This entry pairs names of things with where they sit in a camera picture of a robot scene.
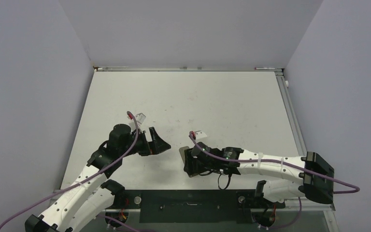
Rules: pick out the aluminium rail back edge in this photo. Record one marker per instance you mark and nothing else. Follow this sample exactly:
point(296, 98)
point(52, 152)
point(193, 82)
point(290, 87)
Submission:
point(187, 69)

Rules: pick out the aluminium rail edge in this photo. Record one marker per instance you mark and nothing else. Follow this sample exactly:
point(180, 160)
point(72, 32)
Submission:
point(295, 127)
point(187, 69)

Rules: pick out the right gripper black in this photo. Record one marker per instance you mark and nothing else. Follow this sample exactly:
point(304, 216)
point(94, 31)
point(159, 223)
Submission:
point(192, 166)

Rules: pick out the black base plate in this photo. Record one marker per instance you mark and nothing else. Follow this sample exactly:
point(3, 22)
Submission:
point(194, 206)

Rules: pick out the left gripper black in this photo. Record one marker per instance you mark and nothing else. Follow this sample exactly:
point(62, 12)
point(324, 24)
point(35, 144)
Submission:
point(156, 146)

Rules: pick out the aluminium rail right edge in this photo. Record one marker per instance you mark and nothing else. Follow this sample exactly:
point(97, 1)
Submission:
point(295, 127)

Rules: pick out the white grey remote control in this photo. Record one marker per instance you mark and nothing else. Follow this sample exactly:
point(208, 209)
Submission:
point(183, 151)

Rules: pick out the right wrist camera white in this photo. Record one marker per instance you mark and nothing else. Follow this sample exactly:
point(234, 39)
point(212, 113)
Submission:
point(199, 135)

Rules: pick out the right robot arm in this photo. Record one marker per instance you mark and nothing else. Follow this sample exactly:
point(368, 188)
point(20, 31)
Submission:
point(309, 176)

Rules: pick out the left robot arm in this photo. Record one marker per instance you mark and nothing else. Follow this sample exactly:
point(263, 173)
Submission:
point(93, 190)

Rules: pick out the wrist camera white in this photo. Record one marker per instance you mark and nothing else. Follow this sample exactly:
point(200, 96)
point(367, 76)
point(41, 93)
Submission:
point(140, 118)
point(199, 135)

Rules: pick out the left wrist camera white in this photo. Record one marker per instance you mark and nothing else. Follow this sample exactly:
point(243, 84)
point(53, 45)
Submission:
point(140, 118)

